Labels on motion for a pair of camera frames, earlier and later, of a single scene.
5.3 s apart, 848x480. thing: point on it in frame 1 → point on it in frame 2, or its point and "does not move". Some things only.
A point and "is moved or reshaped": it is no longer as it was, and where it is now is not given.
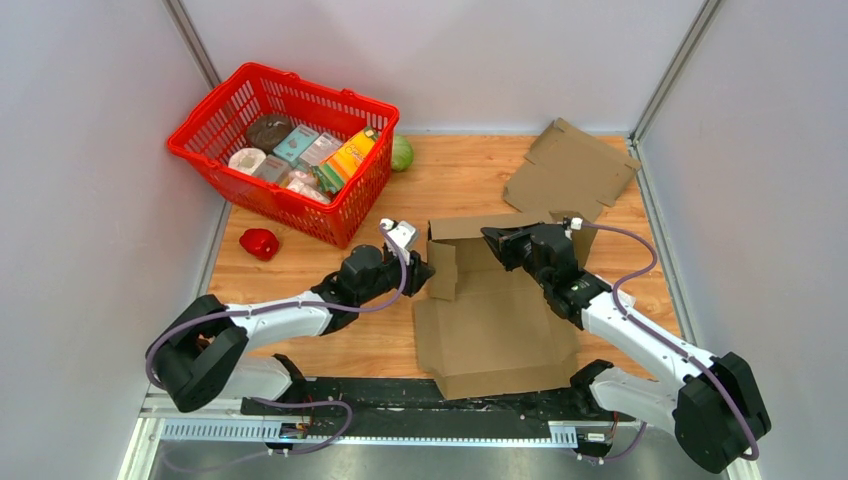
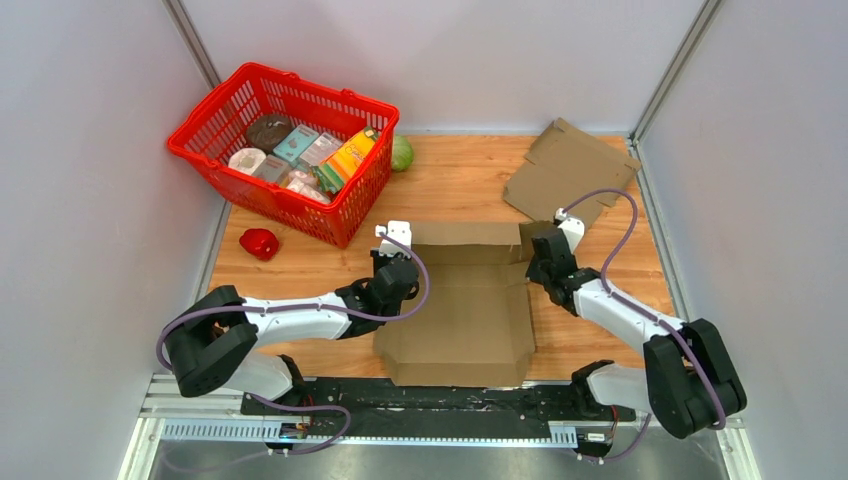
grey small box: [321, 148] does not move
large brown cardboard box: [487, 327] is moved or reshaped
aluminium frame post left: [190, 41] does not move
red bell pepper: [262, 243] does not move
